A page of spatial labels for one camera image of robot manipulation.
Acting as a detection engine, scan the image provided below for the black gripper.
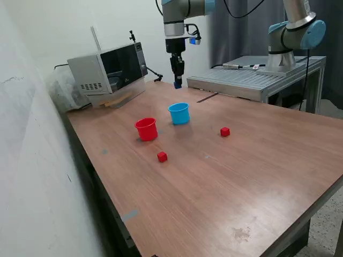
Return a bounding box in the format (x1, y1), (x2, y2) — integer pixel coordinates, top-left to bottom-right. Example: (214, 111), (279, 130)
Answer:
(165, 38), (186, 83)

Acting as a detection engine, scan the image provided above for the aluminium robot base table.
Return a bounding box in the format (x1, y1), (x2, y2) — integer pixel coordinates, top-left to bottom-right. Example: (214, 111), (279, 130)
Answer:
(187, 55), (327, 113)

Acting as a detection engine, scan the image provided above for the blue plastic cup bin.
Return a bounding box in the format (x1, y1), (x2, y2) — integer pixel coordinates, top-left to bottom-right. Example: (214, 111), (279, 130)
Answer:
(168, 102), (190, 126)

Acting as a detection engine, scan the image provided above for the red plastic cup bin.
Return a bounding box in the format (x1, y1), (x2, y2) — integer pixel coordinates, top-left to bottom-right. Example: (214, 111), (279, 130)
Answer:
(134, 117), (158, 142)

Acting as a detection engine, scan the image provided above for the clear acrylic stand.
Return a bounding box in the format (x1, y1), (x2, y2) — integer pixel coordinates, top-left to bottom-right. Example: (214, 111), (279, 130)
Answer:
(88, 79), (147, 109)

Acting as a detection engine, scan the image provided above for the long wooden stick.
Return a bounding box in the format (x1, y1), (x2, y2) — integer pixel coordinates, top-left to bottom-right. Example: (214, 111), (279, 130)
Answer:
(107, 92), (134, 105)

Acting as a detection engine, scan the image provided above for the white thin rod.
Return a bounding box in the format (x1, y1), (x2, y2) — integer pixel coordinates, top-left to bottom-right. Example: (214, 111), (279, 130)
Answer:
(90, 26), (102, 51)

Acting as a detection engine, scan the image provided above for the silver microwave oven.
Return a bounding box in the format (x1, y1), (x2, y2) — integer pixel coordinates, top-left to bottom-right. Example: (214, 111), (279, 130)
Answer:
(66, 41), (149, 96)

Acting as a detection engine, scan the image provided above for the large grey tape strip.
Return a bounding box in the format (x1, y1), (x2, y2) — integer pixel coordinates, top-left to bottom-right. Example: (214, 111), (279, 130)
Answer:
(121, 209), (139, 223)

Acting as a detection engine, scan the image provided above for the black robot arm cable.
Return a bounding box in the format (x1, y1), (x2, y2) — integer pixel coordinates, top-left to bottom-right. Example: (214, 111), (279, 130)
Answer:
(155, 0), (266, 40)

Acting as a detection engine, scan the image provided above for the black cable with white tag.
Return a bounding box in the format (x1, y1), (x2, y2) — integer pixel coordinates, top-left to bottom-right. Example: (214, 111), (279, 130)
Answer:
(240, 63), (267, 70)

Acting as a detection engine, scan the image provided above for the black hanging power cable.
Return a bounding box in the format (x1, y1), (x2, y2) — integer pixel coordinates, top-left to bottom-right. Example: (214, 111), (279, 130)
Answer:
(299, 48), (311, 112)

